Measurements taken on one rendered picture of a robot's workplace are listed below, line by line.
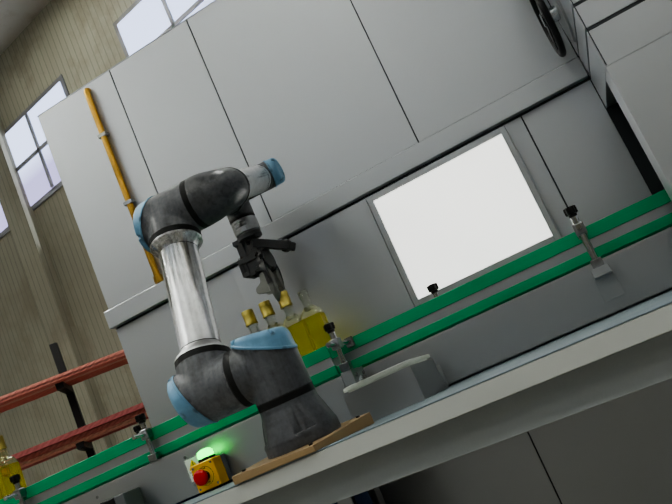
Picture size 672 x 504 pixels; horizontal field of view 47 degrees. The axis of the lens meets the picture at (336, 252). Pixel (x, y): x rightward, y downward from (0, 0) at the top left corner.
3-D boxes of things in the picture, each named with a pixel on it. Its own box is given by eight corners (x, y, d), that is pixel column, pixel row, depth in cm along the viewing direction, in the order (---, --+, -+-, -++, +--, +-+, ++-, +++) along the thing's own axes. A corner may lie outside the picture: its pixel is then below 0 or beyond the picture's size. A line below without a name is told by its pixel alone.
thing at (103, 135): (166, 280, 243) (91, 86, 257) (161, 280, 240) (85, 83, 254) (158, 284, 243) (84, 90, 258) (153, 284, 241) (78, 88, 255)
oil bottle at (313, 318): (351, 374, 207) (321, 302, 211) (344, 376, 202) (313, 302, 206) (334, 382, 209) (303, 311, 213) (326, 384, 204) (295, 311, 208)
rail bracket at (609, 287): (624, 293, 179) (580, 208, 183) (626, 292, 163) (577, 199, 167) (605, 302, 180) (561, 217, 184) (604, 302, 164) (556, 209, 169)
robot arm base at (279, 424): (313, 443, 136) (291, 391, 137) (253, 466, 143) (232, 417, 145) (355, 418, 149) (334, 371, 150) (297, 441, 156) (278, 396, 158)
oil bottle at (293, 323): (333, 382, 209) (303, 311, 213) (326, 384, 204) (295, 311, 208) (315, 390, 210) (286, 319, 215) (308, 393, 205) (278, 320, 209)
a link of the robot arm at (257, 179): (222, 157, 161) (273, 148, 209) (178, 180, 163) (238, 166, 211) (247, 206, 162) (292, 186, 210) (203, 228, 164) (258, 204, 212)
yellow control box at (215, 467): (235, 479, 197) (224, 452, 198) (221, 486, 190) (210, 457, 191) (213, 489, 199) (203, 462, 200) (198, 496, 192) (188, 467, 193)
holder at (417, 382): (450, 385, 189) (437, 356, 191) (425, 399, 163) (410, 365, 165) (390, 412, 194) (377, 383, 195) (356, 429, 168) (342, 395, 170)
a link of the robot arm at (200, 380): (237, 398, 141) (179, 168, 167) (169, 429, 144) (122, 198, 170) (266, 410, 152) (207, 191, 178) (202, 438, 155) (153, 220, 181)
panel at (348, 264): (561, 239, 203) (505, 127, 209) (561, 238, 200) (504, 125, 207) (277, 373, 228) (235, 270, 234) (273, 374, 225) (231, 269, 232)
